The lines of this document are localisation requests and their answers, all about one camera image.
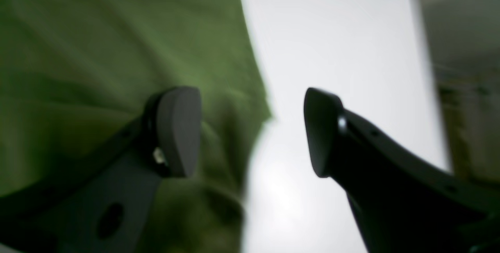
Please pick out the olive green T-shirt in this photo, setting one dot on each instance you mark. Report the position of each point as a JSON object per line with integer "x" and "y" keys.
{"x": 73, "y": 72}

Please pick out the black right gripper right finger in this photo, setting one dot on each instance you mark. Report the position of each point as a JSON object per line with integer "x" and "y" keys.
{"x": 401, "y": 203}

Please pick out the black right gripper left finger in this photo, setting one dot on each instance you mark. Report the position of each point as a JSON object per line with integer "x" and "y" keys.
{"x": 101, "y": 204}

